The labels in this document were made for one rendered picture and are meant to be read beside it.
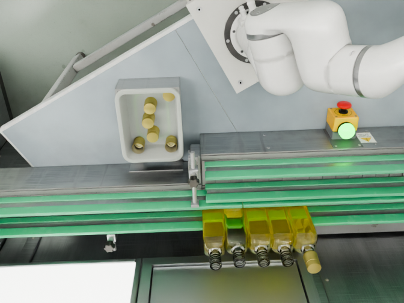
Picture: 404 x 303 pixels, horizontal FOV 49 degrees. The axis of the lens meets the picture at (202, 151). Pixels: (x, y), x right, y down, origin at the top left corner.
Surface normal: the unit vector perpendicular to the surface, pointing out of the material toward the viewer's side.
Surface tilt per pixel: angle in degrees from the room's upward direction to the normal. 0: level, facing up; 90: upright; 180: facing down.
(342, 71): 56
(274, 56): 14
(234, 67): 4
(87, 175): 90
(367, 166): 90
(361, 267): 89
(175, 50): 0
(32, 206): 90
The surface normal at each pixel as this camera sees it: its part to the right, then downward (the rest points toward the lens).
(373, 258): -0.04, -0.85
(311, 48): -0.44, 0.60
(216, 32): 0.08, 0.48
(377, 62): -0.80, -0.12
